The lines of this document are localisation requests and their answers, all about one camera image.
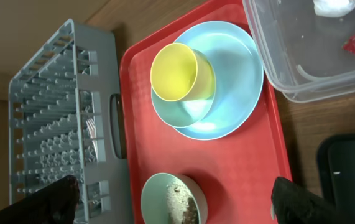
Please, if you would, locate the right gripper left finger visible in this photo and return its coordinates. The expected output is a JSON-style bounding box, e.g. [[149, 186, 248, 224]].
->
[[0, 175, 80, 224]]

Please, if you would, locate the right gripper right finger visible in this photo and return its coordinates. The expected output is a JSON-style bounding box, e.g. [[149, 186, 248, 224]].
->
[[271, 176, 355, 224]]

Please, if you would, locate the white plastic fork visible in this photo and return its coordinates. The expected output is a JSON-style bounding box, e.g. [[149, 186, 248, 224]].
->
[[86, 118, 98, 157]]

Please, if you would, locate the green bowl with food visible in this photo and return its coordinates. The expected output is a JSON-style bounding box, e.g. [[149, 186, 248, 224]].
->
[[141, 173, 208, 224]]

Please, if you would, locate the white napkin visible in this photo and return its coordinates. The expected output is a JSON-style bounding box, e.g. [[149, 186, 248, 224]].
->
[[313, 0, 355, 17]]

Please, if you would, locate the grey dishwasher rack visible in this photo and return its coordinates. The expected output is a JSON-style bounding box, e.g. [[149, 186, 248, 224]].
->
[[8, 19, 134, 223]]

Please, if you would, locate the red plastic tray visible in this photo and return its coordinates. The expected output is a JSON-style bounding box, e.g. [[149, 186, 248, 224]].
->
[[119, 1, 291, 223]]

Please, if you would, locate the black plastic tray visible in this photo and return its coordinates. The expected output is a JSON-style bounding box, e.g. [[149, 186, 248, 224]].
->
[[316, 134, 355, 217]]

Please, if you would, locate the small green saucer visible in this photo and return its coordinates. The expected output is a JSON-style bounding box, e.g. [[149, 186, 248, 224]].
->
[[151, 90, 215, 128]]

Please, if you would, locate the light blue plate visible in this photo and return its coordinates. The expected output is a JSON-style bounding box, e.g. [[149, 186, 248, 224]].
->
[[176, 21, 264, 141]]

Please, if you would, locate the clear plastic bin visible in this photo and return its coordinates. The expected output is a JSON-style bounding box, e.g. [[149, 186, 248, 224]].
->
[[242, 0, 355, 103]]

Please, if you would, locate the yellow plastic cup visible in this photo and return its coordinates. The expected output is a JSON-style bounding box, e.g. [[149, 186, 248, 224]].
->
[[150, 42, 216, 102]]

